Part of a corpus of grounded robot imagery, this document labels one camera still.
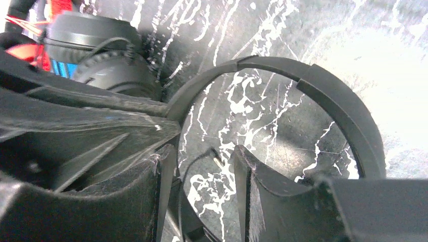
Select blue black headphones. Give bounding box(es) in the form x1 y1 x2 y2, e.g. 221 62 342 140
43 11 162 101

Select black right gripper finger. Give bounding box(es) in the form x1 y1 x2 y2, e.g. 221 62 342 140
233 145 427 241
1 145 176 241
1 97 180 192
1 50 167 117

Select red headphones with cable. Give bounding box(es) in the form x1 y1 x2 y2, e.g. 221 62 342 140
1 1 76 72

